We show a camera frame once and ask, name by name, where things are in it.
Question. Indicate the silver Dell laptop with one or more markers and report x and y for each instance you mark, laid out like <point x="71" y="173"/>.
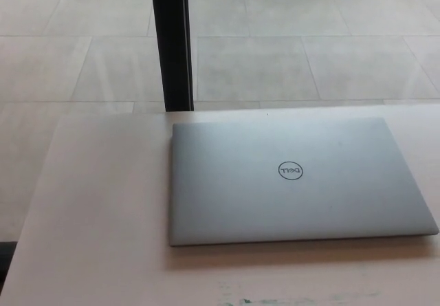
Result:
<point x="292" y="196"/>

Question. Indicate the black vertical post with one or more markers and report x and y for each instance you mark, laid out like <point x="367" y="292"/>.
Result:
<point x="172" y="41"/>

